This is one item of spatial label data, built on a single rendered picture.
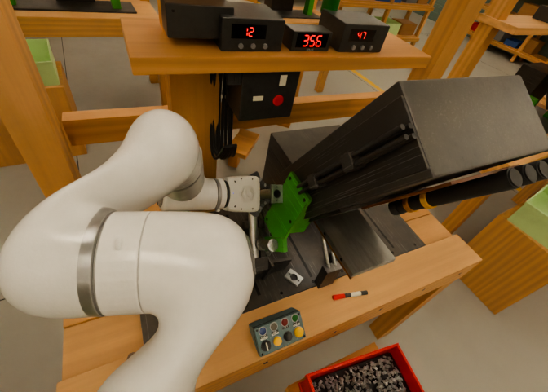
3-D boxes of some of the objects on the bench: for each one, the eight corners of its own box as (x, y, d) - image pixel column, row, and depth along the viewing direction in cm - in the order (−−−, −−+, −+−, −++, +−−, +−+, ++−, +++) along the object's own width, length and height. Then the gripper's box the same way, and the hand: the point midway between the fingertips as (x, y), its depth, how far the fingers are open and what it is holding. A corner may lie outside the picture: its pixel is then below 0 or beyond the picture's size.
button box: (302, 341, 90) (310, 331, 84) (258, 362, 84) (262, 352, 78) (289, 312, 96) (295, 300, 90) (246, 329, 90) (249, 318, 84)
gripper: (214, 165, 82) (268, 168, 92) (214, 223, 81) (269, 220, 91) (225, 162, 75) (282, 165, 86) (225, 226, 75) (283, 222, 85)
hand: (270, 193), depth 87 cm, fingers closed on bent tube, 3 cm apart
